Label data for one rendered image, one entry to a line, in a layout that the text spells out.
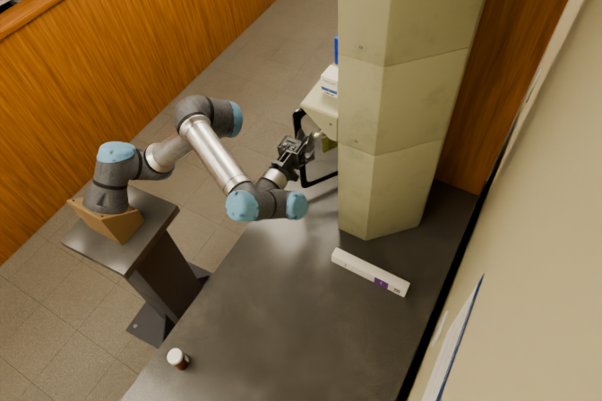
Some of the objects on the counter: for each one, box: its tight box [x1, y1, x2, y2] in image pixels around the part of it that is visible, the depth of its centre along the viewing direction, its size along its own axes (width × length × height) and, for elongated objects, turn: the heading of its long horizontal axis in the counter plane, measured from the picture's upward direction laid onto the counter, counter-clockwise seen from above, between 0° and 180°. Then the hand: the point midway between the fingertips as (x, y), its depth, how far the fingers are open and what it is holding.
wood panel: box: [434, 0, 591, 195], centre depth 116 cm, size 49×3×140 cm, turn 63°
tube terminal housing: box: [338, 39, 474, 241], centre depth 131 cm, size 25×32×77 cm
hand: (311, 135), depth 140 cm, fingers closed
